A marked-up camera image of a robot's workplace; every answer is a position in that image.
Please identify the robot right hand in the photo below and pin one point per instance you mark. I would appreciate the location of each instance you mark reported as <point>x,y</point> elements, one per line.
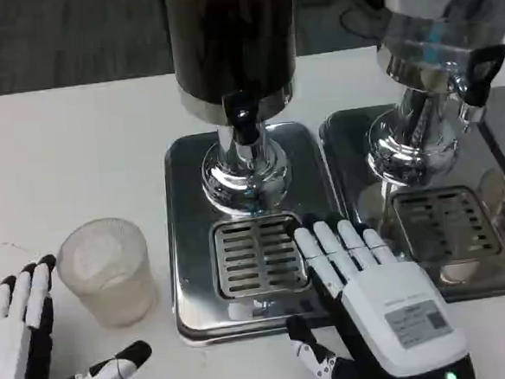
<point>385,297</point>

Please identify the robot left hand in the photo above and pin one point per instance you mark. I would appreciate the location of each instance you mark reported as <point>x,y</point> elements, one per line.
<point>11,341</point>

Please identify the clear ribbed glass cup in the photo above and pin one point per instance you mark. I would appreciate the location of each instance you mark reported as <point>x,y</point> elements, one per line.
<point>107,277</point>

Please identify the steel drip grid, dark dispenser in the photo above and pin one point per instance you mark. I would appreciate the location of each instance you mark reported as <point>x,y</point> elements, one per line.
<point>257,258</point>

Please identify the steel base tray, dark dispenser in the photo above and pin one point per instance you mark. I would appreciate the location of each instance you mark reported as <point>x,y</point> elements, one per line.
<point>191,246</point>

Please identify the black tap of dark dispenser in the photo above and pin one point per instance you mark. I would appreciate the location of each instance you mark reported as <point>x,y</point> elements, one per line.
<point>241,116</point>

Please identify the black tap of steel dispenser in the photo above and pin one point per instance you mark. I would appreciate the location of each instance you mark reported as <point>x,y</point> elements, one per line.
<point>483,73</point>

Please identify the drink dispenser with steel tank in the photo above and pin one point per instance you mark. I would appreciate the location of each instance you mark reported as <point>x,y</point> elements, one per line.
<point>424,47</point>

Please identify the drink dispenser with dark tank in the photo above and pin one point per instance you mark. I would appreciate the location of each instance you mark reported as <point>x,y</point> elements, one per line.
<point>231,35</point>

